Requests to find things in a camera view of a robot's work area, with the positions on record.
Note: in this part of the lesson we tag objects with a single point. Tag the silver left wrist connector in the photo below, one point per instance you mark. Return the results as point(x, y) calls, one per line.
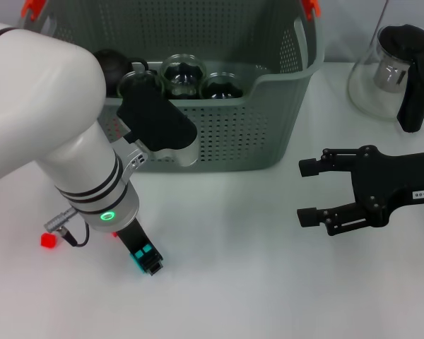
point(58, 220)

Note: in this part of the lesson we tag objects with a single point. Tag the grey perforated storage bin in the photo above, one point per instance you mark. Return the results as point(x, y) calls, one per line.
point(233, 141)

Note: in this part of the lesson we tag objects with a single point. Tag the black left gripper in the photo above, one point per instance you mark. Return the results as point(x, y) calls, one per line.
point(134, 236)

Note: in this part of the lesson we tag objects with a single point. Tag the glass teacup with black base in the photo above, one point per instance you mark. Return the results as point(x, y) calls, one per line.
point(138, 77)
point(220, 88)
point(183, 76)

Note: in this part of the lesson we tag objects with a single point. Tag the black clay teapot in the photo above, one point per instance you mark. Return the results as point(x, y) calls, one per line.
point(109, 67)

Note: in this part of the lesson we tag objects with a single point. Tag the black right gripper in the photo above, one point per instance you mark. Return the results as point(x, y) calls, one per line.
point(381, 183)

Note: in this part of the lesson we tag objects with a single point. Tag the teal square block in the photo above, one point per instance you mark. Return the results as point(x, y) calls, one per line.
point(143, 252)

